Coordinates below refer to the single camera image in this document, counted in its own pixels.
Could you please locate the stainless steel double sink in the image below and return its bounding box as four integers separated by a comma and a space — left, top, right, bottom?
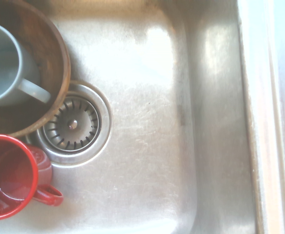
22, 0, 285, 234

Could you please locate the metal sink drain strainer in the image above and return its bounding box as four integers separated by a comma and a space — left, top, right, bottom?
25, 80, 113, 168

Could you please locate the brown wooden bowl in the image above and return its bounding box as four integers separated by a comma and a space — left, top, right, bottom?
0, 0, 72, 139

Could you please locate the red mug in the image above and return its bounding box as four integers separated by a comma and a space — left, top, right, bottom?
0, 135, 64, 221

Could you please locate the grey ceramic mug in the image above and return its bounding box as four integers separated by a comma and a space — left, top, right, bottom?
0, 21, 52, 107

